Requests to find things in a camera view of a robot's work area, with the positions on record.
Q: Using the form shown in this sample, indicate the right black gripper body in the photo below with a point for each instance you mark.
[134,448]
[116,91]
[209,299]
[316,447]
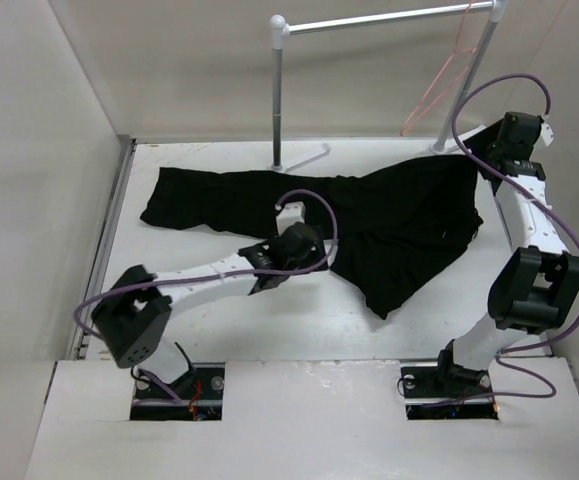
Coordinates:
[494,149]

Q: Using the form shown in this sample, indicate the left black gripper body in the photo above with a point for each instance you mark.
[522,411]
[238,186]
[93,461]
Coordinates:
[313,258]

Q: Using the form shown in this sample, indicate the black trousers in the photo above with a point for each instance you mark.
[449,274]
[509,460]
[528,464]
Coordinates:
[397,227]

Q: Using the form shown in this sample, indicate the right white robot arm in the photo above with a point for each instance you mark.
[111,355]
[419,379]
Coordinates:
[536,288]

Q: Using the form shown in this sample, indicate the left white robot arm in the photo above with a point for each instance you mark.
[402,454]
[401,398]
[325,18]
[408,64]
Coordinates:
[132,317]

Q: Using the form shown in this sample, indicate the white clothes rack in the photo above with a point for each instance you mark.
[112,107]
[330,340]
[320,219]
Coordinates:
[280,30]

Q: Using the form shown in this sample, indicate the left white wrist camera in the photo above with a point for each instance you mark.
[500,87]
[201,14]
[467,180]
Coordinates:
[288,215]

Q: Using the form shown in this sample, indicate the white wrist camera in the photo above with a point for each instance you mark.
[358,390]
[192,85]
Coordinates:
[288,215]
[547,135]

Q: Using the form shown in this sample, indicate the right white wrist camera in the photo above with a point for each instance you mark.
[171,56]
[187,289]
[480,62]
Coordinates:
[547,135]

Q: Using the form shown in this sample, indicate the pink wire hanger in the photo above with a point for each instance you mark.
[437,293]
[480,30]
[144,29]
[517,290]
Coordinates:
[439,79]

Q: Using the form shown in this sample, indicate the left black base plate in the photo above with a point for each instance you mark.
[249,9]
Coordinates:
[201,400]

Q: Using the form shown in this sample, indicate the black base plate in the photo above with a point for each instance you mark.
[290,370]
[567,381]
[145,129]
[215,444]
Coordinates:
[201,400]
[429,397]

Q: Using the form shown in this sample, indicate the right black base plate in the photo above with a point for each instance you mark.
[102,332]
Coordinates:
[429,397]

